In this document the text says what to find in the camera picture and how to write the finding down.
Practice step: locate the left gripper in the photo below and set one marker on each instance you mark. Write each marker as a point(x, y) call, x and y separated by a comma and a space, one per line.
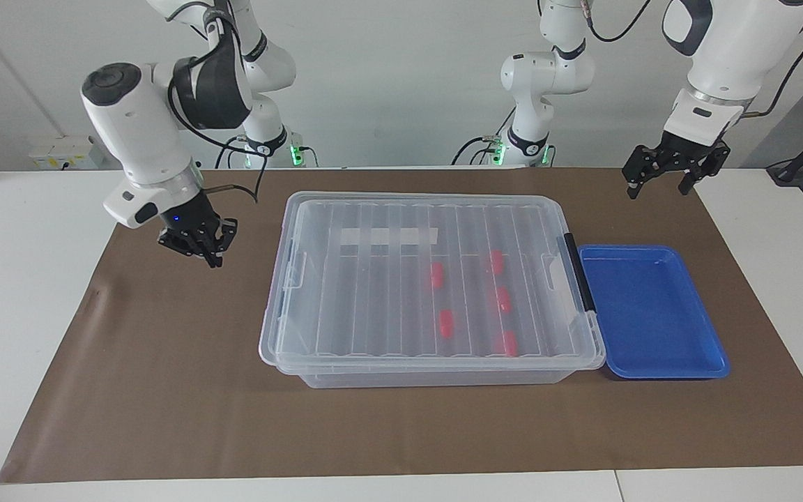
point(694, 155)

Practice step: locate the black box latch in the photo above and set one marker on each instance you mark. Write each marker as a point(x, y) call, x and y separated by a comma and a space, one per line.
point(579, 272)

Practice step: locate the blue plastic tray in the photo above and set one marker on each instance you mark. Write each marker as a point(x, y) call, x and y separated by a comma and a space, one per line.
point(649, 314)

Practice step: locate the red block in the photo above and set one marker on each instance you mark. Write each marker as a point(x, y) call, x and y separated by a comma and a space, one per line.
point(503, 298)
point(508, 343)
point(496, 261)
point(447, 323)
point(436, 275)

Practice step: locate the white tape strip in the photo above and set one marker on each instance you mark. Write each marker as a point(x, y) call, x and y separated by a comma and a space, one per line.
point(387, 236)

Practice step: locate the clear plastic storage box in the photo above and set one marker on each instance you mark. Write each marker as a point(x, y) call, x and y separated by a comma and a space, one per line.
point(373, 376)

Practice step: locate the white power strip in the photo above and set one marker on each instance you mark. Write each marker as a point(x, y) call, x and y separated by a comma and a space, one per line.
point(67, 153)

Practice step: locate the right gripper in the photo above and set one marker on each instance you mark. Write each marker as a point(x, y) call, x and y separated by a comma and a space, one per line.
point(185, 213)

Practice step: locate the clear plastic box lid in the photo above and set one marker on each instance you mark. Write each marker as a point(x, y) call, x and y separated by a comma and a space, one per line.
point(373, 293)

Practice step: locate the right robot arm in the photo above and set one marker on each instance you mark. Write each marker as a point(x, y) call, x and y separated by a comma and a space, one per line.
point(133, 132)

